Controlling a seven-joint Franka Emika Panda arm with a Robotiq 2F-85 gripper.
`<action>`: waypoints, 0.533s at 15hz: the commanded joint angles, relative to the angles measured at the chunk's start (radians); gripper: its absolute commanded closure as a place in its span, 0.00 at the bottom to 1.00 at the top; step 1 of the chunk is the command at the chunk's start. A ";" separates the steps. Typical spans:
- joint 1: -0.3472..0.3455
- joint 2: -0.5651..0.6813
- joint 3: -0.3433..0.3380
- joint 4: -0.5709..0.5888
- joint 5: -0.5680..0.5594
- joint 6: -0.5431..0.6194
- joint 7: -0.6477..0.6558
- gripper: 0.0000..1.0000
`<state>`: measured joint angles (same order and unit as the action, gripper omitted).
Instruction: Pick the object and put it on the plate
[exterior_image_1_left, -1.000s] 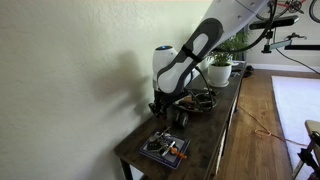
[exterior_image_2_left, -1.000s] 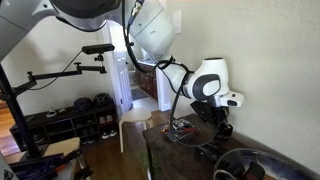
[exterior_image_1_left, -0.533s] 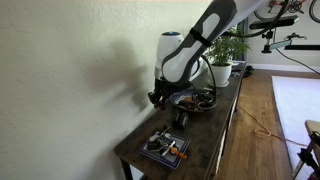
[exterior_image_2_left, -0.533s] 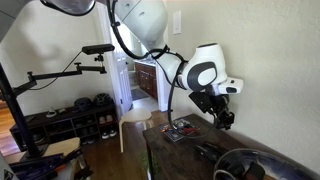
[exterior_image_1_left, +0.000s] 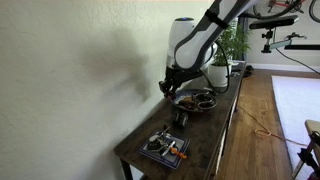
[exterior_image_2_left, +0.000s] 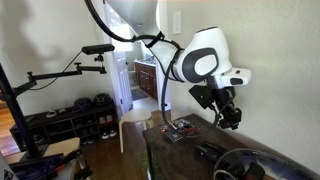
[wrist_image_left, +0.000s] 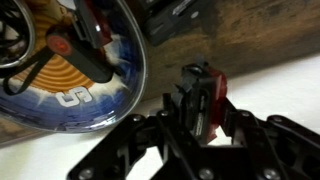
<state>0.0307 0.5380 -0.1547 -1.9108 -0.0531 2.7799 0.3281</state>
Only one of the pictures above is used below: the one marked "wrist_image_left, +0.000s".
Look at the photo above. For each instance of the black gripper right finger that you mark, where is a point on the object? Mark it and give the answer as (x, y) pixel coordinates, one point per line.
(283, 146)

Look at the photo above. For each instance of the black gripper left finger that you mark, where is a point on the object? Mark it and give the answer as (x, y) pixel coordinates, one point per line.
(110, 150)

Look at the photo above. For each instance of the round blue plate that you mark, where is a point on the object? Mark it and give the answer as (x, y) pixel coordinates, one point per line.
(100, 106)

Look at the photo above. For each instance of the black light with round button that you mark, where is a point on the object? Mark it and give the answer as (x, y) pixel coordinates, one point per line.
(83, 61)

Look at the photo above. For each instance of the dark red tail light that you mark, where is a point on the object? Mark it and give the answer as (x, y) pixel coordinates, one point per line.
(96, 30)

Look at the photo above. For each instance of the black bike headlight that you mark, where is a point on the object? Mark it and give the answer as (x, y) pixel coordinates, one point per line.
(170, 20)

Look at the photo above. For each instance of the small round metal dish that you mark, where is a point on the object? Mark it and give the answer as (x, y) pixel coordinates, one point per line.
(16, 40)

